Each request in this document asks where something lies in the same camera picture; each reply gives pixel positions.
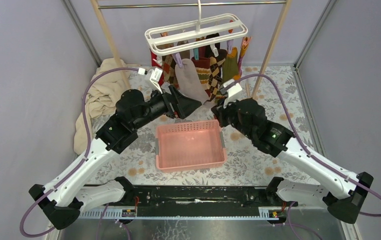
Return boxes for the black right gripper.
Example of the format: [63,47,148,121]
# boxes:
[211,94,254,140]

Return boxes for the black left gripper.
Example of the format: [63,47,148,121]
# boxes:
[131,84,202,131]

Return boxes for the grey sock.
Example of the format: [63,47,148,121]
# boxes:
[175,58,209,104]

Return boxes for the pink plastic basket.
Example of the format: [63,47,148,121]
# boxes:
[155,120,227,173]

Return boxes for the striped beige maroon sock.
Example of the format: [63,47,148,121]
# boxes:
[191,57,211,97]

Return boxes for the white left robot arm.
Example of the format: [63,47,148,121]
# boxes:
[29,85,202,230]

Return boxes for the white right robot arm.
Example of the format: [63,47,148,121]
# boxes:
[211,99,374,224]

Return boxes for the white clip sock hanger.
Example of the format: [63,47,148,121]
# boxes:
[144,1,249,56]

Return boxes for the orange beige argyle sock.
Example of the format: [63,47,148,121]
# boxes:
[160,31,180,89]

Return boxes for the green orange sock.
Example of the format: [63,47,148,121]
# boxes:
[222,47,239,82]

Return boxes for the red sock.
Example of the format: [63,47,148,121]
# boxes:
[150,51,165,86]

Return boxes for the wooden clothes rack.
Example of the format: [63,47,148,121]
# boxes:
[89,0,293,129]

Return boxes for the beige crumpled cloth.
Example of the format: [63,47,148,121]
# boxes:
[73,70,131,155]

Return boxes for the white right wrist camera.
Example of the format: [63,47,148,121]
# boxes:
[219,79,243,109]

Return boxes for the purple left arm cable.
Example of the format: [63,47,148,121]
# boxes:
[19,67,147,238]

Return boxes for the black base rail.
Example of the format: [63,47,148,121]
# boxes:
[109,177,291,218]

